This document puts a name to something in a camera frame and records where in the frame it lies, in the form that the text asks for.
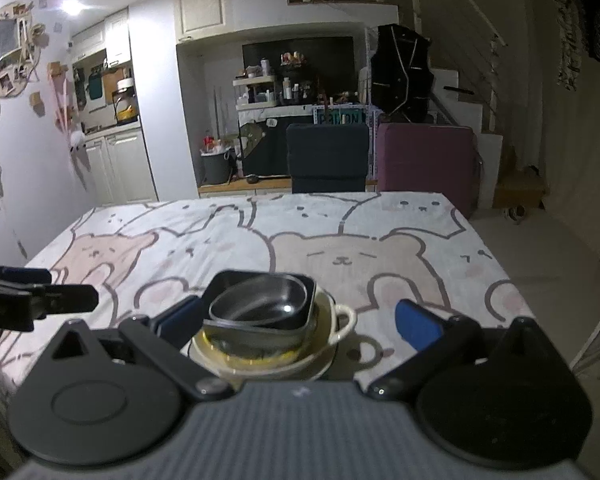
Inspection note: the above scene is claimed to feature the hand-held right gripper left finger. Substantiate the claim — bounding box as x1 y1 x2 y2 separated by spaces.
50 295 236 404

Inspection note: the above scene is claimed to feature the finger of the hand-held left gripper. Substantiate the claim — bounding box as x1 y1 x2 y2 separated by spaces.
31 283 100 314
0 265 52 286

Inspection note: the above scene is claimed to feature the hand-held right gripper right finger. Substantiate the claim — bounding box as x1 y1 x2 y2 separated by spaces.
367 298 563 403

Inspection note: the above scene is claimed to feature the cream two-handled bowl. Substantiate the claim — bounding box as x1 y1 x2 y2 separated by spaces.
192 292 357 368

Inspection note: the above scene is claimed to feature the small round steel bowl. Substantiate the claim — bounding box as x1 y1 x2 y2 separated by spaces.
208 280 307 330

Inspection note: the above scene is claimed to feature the large steel rectangular container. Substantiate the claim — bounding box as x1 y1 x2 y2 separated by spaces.
201 269 318 357

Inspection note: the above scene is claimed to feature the white bowl with leaf print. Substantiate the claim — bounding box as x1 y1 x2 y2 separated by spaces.
187 335 338 382

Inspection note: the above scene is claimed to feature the bear printed tablecloth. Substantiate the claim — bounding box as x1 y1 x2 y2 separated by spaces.
0 191 538 396

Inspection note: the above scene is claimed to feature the white kitchen base cabinet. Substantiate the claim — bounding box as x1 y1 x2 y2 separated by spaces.
85 130 159 206

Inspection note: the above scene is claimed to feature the wooden top low cabinet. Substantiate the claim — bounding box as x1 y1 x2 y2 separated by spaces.
197 176 378 198

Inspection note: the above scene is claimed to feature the pink ribbon plush hanging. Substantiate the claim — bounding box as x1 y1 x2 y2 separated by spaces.
50 62 88 153

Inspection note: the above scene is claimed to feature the grey trash bin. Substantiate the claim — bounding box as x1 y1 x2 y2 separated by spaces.
201 150 233 186

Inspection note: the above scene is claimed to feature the maroon chair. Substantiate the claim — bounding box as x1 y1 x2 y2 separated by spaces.
376 122 477 218

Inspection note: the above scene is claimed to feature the dark blue chair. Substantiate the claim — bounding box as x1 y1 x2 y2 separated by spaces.
286 122 371 194

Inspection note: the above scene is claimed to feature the white staircase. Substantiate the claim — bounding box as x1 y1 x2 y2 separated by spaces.
430 67 506 211

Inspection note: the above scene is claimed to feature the teal sign plate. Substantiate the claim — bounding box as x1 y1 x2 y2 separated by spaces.
317 110 366 126

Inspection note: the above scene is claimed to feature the white storage rack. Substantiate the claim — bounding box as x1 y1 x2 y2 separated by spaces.
232 74 281 108

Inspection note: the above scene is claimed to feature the black jacket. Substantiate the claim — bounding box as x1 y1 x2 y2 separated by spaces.
370 23 435 123

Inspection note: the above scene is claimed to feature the white upper cabinet door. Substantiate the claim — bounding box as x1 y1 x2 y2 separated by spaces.
172 0 231 41

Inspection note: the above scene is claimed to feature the wooden photo wall decoration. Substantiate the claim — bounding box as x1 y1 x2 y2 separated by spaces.
0 2 48 111

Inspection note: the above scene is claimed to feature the stair cable railing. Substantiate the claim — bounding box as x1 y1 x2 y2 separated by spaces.
410 0 508 126

